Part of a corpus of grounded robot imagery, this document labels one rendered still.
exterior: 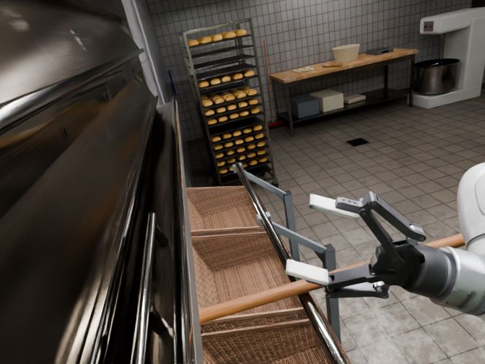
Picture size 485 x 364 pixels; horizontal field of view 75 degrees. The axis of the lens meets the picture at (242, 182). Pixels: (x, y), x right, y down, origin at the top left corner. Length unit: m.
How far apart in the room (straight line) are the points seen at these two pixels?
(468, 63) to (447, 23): 0.75
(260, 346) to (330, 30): 5.42
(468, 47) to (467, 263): 5.76
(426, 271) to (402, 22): 6.38
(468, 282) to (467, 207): 0.17
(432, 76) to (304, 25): 2.16
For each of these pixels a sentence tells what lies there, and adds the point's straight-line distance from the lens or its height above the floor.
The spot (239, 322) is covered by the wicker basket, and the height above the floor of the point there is 0.78.
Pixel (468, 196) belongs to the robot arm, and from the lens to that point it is 0.68.
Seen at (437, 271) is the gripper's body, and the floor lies 1.40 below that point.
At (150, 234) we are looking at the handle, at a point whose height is 1.47.
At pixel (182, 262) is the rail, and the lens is 0.53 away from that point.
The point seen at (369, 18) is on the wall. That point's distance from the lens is 6.44.
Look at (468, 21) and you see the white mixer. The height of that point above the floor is 1.18.
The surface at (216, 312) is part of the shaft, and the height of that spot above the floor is 1.20.
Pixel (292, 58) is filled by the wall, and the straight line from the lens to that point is 5.86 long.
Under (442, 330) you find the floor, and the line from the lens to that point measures 2.31.
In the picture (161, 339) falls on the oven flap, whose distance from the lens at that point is 0.48.
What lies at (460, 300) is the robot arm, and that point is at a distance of 0.56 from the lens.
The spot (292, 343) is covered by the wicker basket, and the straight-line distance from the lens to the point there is 1.37.
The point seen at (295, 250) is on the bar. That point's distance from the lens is 1.83.
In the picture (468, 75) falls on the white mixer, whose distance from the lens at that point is 6.34.
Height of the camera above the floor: 1.76
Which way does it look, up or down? 26 degrees down
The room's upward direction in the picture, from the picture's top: 12 degrees counter-clockwise
